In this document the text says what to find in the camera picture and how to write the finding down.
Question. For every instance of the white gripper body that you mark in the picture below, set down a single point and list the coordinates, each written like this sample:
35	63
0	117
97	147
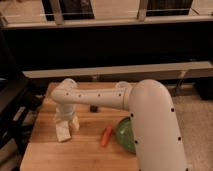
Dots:
66	114

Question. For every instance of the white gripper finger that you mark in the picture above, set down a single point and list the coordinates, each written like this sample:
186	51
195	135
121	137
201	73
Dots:
74	124
59	122

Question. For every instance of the white sponge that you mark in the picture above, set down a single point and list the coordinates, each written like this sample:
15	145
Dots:
62	133

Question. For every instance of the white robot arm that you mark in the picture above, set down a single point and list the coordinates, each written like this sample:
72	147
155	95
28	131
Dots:
157	137

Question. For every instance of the green ceramic bowl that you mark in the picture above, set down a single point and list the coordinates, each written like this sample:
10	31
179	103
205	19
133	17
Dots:
124	135

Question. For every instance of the clear plastic cup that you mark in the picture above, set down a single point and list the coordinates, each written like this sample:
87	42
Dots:
123	84

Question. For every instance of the black rectangular block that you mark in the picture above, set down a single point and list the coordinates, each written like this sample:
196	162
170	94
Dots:
94	109

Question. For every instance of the wooden cutting board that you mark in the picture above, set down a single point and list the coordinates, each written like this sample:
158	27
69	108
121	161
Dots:
83	152

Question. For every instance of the orange carrot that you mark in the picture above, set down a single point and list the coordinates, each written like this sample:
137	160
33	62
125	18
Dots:
106	136

